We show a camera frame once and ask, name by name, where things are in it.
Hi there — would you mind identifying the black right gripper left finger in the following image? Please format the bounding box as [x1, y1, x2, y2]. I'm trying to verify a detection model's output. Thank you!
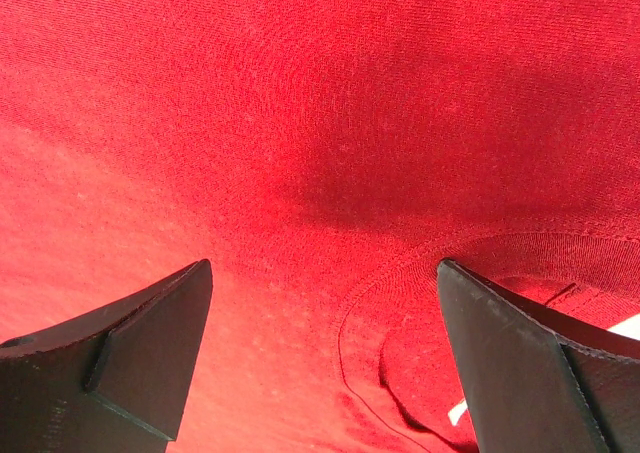
[1, 260, 212, 453]

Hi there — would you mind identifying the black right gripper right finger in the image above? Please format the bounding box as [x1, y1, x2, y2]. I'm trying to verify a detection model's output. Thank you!
[437, 259, 639, 452]

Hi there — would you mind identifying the red t shirt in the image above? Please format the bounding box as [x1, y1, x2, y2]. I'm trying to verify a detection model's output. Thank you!
[1, 0, 639, 452]

